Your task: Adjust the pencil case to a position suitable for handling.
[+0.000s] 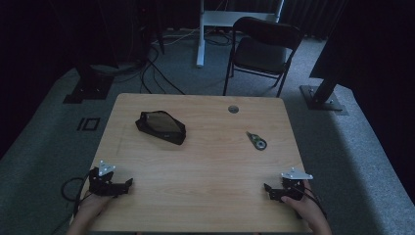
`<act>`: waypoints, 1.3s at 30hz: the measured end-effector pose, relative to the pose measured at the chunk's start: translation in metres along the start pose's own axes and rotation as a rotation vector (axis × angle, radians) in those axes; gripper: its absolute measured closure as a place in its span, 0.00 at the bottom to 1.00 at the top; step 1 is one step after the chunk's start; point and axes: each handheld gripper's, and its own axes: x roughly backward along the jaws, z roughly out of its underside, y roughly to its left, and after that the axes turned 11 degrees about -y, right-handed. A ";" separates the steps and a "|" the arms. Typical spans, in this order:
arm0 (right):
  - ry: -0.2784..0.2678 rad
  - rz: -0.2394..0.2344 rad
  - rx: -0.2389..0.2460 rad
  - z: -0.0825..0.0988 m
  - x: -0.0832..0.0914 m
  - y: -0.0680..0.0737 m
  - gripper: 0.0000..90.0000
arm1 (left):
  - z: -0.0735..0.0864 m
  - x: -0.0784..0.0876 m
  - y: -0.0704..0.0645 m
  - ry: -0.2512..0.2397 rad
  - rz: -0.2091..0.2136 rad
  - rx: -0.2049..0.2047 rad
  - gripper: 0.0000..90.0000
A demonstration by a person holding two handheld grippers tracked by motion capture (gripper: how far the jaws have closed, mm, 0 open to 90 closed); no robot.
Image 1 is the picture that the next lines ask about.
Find black stand with base plate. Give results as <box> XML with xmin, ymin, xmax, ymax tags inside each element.
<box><xmin>299</xmin><ymin>0</ymin><xmax>386</xmax><ymax>117</ymax></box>
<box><xmin>63</xmin><ymin>62</ymin><xmax>115</xmax><ymax>105</ymax></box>

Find black pencil case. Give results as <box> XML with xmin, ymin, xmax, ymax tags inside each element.
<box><xmin>134</xmin><ymin>110</ymin><xmax>187</xmax><ymax>146</ymax></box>

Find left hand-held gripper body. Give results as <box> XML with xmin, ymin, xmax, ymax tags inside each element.
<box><xmin>88</xmin><ymin>160</ymin><xmax>128</xmax><ymax>198</ymax></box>

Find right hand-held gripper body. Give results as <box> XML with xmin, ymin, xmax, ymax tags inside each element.
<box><xmin>267</xmin><ymin>166</ymin><xmax>314</xmax><ymax>203</ymax></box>

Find person's right hand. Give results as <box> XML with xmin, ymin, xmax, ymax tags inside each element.
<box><xmin>281</xmin><ymin>180</ymin><xmax>326</xmax><ymax>229</ymax></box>

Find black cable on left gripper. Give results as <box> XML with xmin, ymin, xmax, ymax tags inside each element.
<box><xmin>60</xmin><ymin>174</ymin><xmax>93</xmax><ymax>217</ymax></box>

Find white metal desk frame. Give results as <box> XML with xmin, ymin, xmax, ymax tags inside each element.
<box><xmin>196</xmin><ymin>0</ymin><xmax>286</xmax><ymax>69</ymax></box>

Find black floor cables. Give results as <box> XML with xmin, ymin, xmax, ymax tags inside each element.
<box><xmin>91</xmin><ymin>27</ymin><xmax>234</xmax><ymax>96</ymax></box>

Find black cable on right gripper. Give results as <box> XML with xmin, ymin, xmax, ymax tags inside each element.
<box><xmin>293</xmin><ymin>185</ymin><xmax>328</xmax><ymax>220</ymax></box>

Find person's left hand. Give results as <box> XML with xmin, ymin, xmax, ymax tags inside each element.
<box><xmin>73</xmin><ymin>193</ymin><xmax>114</xmax><ymax>227</ymax></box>

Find black folding chair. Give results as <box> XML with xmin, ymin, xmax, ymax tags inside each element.
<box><xmin>222</xmin><ymin>16</ymin><xmax>304</xmax><ymax>99</ymax></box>

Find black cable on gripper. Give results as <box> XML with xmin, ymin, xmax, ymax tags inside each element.
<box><xmin>293</xmin><ymin>185</ymin><xmax>328</xmax><ymax>220</ymax></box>
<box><xmin>60</xmin><ymin>174</ymin><xmax>93</xmax><ymax>217</ymax></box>

